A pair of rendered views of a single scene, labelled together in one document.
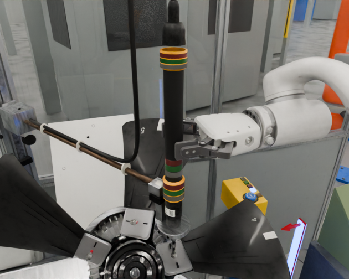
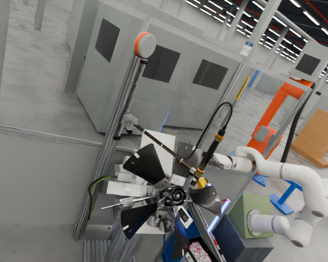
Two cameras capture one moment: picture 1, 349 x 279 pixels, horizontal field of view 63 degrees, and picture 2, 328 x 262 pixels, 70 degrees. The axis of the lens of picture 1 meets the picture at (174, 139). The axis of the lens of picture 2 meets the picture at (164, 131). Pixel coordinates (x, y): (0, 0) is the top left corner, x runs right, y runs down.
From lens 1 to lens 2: 0.92 m
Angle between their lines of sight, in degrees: 10
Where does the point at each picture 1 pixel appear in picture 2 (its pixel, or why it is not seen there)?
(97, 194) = not seen: hidden behind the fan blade
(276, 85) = (239, 152)
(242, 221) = (209, 192)
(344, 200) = (244, 199)
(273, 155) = (216, 172)
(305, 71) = (249, 152)
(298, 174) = (223, 186)
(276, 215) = not seen: hidden behind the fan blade
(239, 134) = (226, 163)
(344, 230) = (240, 211)
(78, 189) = not seen: hidden behind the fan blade
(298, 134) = (241, 169)
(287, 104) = (240, 158)
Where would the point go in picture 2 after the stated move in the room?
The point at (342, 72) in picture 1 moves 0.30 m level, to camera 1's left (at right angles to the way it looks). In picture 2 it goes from (259, 156) to (212, 139)
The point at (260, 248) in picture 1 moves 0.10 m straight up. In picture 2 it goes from (214, 202) to (221, 191)
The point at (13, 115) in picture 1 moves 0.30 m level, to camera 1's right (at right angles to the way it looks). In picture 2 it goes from (132, 121) to (172, 135)
